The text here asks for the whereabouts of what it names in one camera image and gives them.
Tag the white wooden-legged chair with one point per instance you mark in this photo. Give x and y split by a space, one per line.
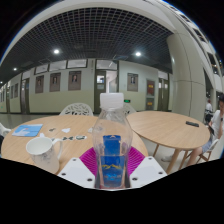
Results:
211 146

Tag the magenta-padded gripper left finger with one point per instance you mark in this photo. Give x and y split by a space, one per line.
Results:
75 171

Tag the round ceiling lights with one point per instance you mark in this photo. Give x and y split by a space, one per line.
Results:
138 53

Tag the white lattice chair with bag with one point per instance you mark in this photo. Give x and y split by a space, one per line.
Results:
3 129

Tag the clear plastic wrapper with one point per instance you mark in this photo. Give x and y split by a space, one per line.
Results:
91 129

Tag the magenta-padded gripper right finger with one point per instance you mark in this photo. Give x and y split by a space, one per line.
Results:
146 171

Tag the framed wall portraits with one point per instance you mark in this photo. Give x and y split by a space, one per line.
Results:
74 80

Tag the clear blue-labelled water bottle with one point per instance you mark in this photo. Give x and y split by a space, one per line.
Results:
112 133

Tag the dark-framed open door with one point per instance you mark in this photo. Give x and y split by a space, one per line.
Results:
100 90

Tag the black phone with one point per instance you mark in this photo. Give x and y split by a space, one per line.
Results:
192 124

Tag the person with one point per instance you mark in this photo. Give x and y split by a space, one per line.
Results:
209 108
216 123

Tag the white paper scrap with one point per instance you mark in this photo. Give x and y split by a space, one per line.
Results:
66 130

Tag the white marbled mug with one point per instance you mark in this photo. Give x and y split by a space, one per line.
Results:
41 155

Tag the round wooden side table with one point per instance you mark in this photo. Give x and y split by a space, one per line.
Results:
166 128

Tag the light blue booklet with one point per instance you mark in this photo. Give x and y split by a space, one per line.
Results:
27 130

